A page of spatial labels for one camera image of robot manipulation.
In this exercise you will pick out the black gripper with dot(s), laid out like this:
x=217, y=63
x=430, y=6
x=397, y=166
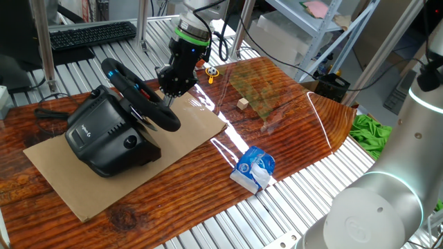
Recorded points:
x=188, y=58

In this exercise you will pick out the black racing steering wheel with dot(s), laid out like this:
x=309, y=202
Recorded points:
x=117, y=69

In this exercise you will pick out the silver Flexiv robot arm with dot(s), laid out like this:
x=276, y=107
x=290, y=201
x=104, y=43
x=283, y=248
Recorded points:
x=398, y=155

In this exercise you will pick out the black steering wheel base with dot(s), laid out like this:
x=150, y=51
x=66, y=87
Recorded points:
x=104, y=131

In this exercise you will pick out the small wooden cube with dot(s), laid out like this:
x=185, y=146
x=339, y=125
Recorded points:
x=243, y=103

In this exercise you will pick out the black computer keyboard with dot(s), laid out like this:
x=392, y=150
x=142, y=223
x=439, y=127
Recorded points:
x=90, y=34

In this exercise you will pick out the white plastic storage box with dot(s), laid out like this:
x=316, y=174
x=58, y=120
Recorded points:
x=287, y=26
x=273, y=45

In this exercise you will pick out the blue white tissue pack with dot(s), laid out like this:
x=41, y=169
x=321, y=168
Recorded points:
x=252, y=162

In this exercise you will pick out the wood grain table cover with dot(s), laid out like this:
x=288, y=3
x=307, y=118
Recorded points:
x=294, y=145

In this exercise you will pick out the brown cardboard sheet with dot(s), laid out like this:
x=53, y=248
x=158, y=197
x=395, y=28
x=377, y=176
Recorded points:
x=69, y=186

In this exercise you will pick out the white metal shelf rack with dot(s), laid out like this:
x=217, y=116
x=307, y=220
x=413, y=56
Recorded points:
x=320, y=34

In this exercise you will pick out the black plastic crate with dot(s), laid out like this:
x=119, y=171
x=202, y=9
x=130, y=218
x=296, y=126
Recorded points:
x=332, y=88

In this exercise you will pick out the pink paper sheet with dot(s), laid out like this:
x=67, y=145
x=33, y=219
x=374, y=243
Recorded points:
x=316, y=8

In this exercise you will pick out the black computer monitor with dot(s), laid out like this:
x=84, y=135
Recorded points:
x=17, y=34

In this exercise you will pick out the green cloth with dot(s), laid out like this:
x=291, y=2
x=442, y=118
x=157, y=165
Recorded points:
x=370, y=135

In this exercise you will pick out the grey equipment case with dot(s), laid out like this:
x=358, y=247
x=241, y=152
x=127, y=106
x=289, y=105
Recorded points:
x=398, y=97

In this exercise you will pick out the aluminium frame post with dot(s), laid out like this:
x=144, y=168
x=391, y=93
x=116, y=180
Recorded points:
x=242, y=27
x=142, y=20
x=380, y=58
x=43, y=41

